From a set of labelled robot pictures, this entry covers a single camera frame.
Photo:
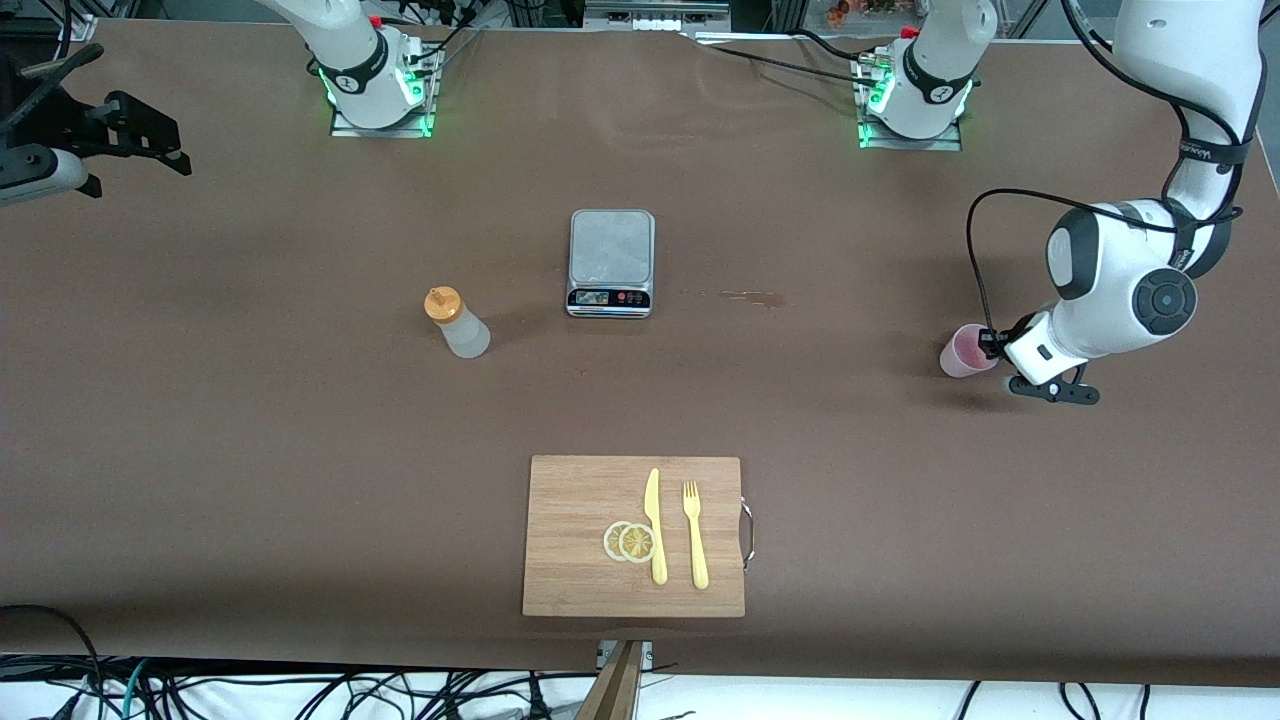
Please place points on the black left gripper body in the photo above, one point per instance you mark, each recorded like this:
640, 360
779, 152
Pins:
1003, 337

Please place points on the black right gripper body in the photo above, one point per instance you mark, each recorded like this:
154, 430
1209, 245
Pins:
62, 117

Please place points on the pink plastic cup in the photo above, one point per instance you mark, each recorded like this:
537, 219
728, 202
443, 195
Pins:
958, 358

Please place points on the translucent sauce bottle orange cap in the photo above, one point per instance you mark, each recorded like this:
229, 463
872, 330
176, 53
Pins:
465, 335

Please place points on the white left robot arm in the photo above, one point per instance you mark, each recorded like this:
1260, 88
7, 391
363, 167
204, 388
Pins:
1110, 290

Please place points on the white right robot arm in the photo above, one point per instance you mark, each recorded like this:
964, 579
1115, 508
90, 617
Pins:
355, 60

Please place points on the yellow plastic fork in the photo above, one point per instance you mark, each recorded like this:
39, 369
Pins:
695, 535

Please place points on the orange toy items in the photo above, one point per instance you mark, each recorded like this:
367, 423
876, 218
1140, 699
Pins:
840, 12

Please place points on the yellow plastic knife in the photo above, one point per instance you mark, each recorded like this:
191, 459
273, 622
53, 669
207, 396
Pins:
653, 505

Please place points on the silver digital kitchen scale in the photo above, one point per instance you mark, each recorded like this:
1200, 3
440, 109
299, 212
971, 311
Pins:
610, 297

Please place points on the lemon slice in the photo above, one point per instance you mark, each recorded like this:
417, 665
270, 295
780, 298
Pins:
610, 541
637, 543

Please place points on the grey power strip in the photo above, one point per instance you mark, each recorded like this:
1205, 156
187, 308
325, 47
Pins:
655, 22

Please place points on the bamboo cutting board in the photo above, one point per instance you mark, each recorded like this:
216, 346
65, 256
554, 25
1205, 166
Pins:
570, 560

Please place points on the wooden beam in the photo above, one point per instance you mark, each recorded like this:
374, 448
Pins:
612, 695

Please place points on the aluminium frame profile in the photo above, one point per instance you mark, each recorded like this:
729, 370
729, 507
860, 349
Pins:
82, 25

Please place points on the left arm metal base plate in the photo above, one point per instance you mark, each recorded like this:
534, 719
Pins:
905, 145

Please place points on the small metal bracket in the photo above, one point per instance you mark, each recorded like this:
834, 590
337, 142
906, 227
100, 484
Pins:
646, 655

